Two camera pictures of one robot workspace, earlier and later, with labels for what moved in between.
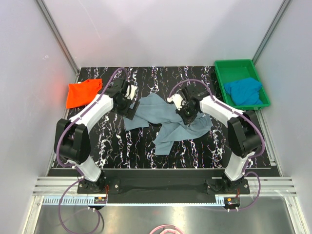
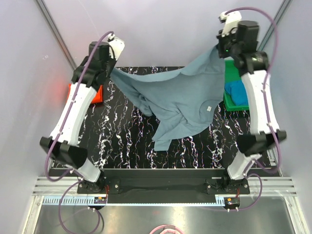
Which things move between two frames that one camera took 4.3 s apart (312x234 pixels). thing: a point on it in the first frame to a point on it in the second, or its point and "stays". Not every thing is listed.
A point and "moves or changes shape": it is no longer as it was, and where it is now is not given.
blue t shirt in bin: x=244 y=92 stays
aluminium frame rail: x=63 y=185 stays
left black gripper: x=128 y=112 to x=113 y=62
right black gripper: x=186 y=120 to x=221 y=40
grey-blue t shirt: x=156 y=109 moves or changes shape
